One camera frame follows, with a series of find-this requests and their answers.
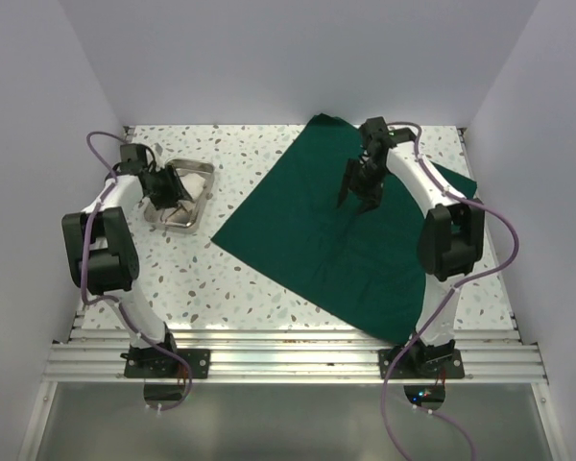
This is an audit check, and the white gauze pad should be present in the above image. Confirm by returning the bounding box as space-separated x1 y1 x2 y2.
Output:
180 173 205 202
176 200 196 214

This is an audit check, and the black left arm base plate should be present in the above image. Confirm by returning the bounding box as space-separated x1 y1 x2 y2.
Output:
120 348 211 379

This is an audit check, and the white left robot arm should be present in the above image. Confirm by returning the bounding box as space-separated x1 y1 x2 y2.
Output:
61 143 192 377

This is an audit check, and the stainless steel instrument tray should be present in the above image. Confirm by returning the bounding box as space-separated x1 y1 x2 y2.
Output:
143 158 215 234

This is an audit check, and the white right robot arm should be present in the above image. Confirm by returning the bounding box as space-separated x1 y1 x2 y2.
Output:
338 117 485 378

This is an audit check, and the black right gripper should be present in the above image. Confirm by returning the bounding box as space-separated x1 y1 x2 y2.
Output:
338 158 389 215

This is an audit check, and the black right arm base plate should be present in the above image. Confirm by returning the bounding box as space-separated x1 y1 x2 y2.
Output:
390 340 466 380

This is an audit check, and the green surgical drape cloth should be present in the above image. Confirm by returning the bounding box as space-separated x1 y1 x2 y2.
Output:
210 112 477 347

